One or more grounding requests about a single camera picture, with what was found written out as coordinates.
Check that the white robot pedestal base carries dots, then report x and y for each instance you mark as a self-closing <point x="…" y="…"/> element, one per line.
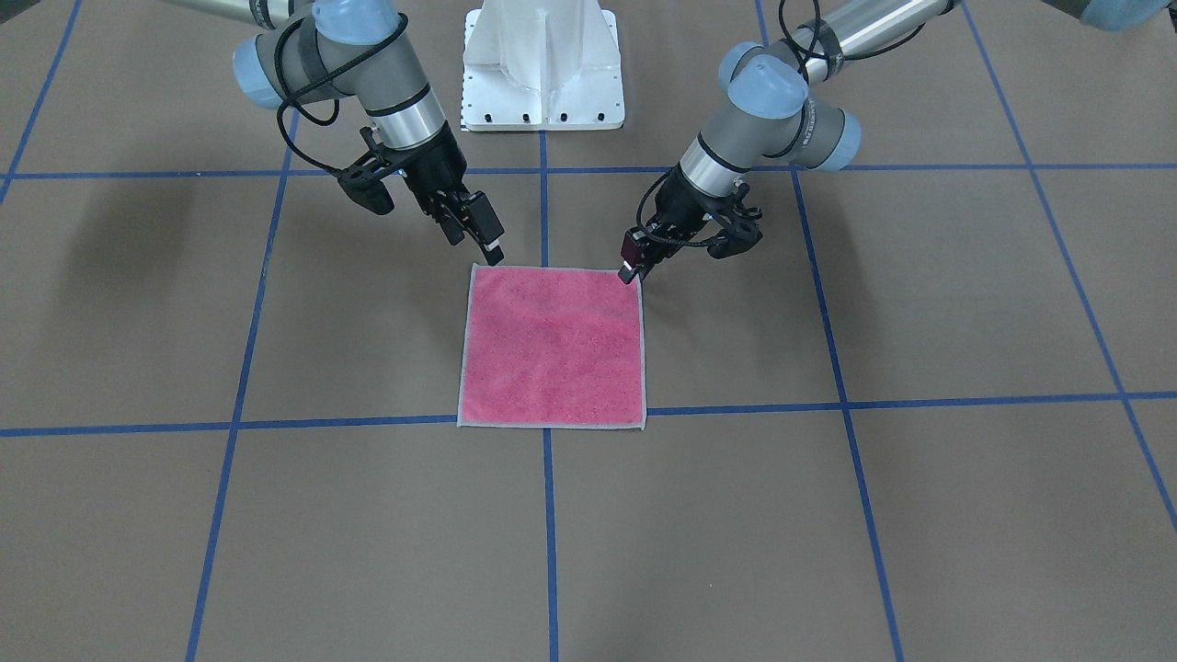
<point x="542" y="66"/>

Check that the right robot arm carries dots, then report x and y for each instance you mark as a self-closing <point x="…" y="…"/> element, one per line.
<point x="316" y="51"/>

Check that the pink towel with grey edging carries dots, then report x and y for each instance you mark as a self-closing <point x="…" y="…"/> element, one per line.
<point x="552" y="348"/>

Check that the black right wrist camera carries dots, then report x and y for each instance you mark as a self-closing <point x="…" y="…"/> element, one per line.
<point x="362" y="181"/>

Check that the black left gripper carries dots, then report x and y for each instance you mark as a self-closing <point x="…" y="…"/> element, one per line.
<point x="678" y="204"/>

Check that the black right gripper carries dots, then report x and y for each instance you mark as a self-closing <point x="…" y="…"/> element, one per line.
<point x="436" y="164"/>

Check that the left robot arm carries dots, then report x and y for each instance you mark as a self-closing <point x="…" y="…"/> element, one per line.
<point x="769" y="112"/>

